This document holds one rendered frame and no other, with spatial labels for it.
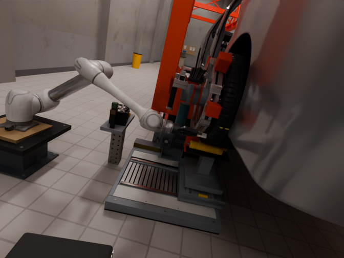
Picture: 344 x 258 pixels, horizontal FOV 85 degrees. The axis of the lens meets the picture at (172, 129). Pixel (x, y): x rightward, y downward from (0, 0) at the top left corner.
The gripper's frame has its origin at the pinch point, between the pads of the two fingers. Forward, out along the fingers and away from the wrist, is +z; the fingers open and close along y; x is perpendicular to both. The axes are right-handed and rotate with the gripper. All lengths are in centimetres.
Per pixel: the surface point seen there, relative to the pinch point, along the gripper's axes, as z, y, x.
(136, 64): -207, -563, 502
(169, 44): -38, -10, 81
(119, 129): -59, -25, -1
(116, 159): -62, -66, -17
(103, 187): -61, -47, -44
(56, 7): -298, -180, 278
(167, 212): -9, -28, -51
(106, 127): -68, -24, -3
